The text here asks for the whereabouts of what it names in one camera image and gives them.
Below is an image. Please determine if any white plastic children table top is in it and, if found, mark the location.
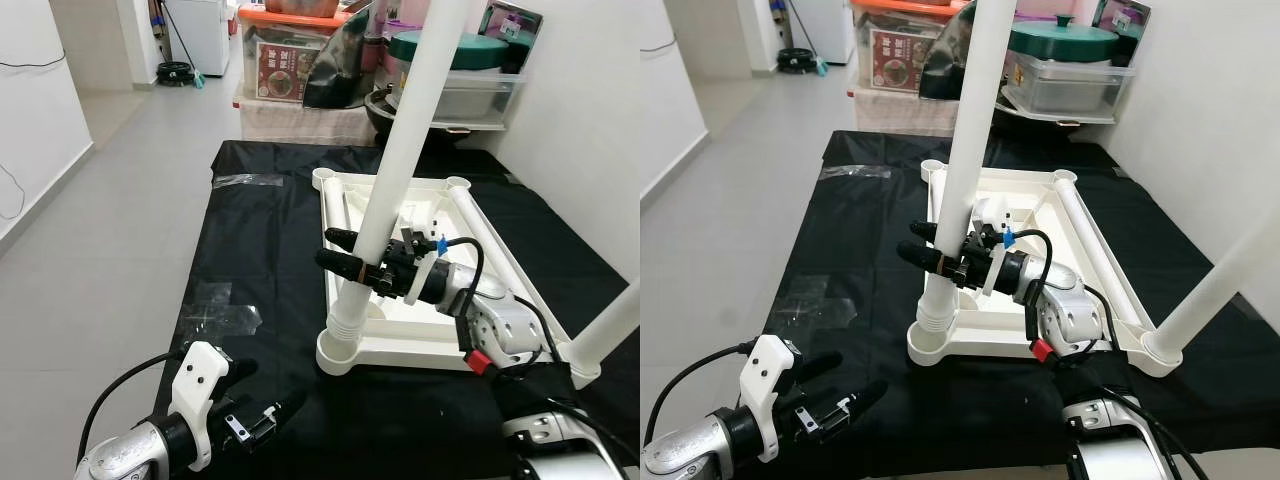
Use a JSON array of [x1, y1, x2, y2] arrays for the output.
[[312, 167, 601, 389], [905, 158, 1186, 379]]

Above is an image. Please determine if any clear tape cross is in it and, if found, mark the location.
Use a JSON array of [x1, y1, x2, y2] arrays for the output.
[[785, 275, 856, 326], [192, 283, 263, 336]]

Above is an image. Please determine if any black wok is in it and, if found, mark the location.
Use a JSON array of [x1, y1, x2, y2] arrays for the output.
[[365, 88, 401, 131]]

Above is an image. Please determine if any dark plastic bag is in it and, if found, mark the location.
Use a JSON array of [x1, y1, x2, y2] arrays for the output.
[[920, 5, 986, 101], [303, 5, 386, 109]]

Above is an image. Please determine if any orange lidded red print box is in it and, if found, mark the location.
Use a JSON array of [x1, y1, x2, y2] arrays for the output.
[[240, 5, 346, 104], [855, 0, 966, 96]]

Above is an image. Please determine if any clear plastic storage box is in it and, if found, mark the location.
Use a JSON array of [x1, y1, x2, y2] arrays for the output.
[[385, 62, 526, 126], [1000, 50, 1136, 113]]

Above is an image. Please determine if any green lidded pot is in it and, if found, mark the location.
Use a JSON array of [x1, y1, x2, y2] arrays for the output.
[[1010, 15, 1121, 59], [388, 30, 511, 71]]

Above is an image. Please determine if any white appliance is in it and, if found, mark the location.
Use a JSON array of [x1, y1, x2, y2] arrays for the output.
[[165, 0, 231, 76], [785, 0, 851, 63]]

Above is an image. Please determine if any large steel pot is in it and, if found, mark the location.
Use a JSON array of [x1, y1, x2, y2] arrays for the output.
[[262, 0, 341, 16]]

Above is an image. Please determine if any purple printed box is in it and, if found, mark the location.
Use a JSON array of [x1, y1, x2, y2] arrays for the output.
[[1092, 0, 1151, 66], [480, 0, 546, 73]]

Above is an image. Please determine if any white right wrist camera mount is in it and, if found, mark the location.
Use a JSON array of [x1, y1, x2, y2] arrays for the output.
[[975, 198, 1021, 296], [395, 205, 446, 306]]

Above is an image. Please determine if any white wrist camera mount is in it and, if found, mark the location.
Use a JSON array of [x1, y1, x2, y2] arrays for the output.
[[168, 342, 233, 471], [740, 335, 801, 463], [975, 198, 1021, 296], [395, 205, 446, 306]]

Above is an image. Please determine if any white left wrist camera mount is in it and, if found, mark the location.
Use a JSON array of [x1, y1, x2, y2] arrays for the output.
[[740, 335, 801, 463], [168, 342, 233, 471]]

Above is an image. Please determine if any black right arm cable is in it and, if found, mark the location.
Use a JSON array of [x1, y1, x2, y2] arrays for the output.
[[510, 295, 566, 366], [1010, 228, 1053, 341], [440, 235, 486, 346], [1085, 285, 1136, 356]]

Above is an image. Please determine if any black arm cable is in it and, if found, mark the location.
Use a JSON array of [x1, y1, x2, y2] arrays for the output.
[[1010, 228, 1053, 341], [1085, 285, 1136, 356], [510, 295, 566, 366], [645, 340, 756, 431], [440, 235, 486, 346], [78, 350, 186, 461]]

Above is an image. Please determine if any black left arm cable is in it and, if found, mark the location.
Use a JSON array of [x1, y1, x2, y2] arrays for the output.
[[78, 350, 186, 461], [645, 340, 756, 431]]

